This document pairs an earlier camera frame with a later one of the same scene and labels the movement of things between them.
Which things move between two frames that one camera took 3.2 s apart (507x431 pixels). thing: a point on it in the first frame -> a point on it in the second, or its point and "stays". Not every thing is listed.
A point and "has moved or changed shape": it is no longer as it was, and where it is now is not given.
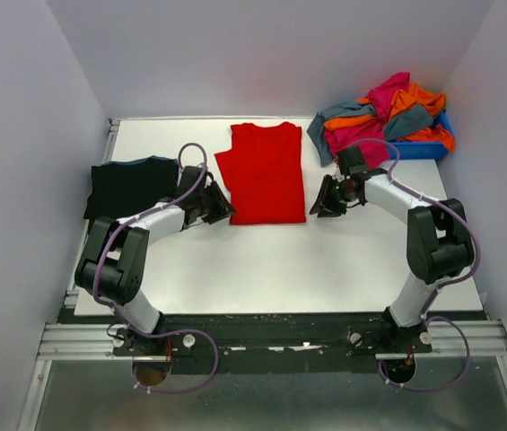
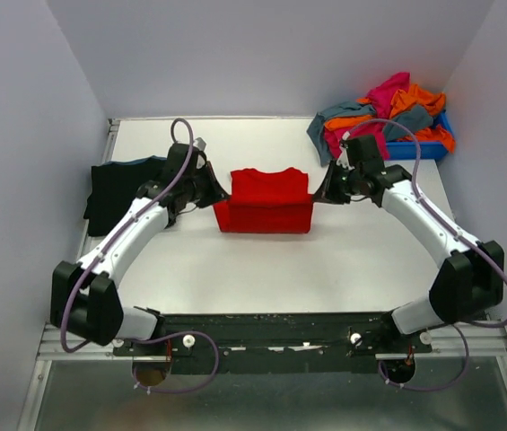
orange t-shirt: x=406 y=97 stays
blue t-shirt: x=148 y=158 stays
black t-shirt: x=118 y=190 stays
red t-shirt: x=264 y=173 has moved or changed shape
